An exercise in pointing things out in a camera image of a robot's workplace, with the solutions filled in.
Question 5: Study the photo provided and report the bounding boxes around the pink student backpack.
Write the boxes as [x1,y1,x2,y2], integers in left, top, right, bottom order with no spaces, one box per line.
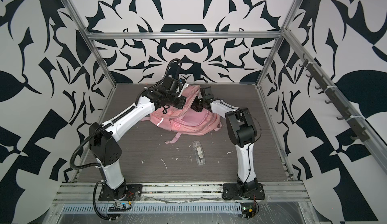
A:
[141,85,222,144]

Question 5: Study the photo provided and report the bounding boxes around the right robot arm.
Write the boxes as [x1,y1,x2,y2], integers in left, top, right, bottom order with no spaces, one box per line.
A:
[191,86,262,198]

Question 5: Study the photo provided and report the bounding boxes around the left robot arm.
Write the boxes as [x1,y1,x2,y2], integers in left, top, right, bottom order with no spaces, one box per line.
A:
[69,76,188,191]

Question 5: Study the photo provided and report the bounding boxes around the clear plastic eraser case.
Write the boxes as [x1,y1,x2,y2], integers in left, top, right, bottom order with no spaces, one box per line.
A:
[193,141,206,166]

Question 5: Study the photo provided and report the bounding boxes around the right circuit board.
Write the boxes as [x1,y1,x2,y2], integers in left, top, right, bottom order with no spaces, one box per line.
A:
[241,202,260,219]

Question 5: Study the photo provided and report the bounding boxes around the circuit board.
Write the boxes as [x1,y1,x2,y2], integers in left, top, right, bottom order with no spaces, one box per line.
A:
[241,202,260,219]
[108,202,132,212]

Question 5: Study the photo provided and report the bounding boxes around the left circuit board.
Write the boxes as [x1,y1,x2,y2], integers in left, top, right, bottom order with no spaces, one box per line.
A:
[108,202,132,212]

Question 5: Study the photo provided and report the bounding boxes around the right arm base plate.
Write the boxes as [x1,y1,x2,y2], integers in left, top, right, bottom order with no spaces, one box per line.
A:
[222,183,266,200]

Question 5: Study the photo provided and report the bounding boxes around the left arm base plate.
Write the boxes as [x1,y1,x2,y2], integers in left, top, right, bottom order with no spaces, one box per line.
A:
[98,184,143,201]

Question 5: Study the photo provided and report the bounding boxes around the aluminium frame rail front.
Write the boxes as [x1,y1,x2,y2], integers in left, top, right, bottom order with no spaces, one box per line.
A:
[53,182,310,203]

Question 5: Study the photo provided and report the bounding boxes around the left base black cable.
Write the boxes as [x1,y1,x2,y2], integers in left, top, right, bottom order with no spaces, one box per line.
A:
[92,181,122,222]

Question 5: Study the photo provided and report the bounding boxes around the wall hook rail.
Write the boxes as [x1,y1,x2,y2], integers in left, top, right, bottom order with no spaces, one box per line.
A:
[300,59,371,142]

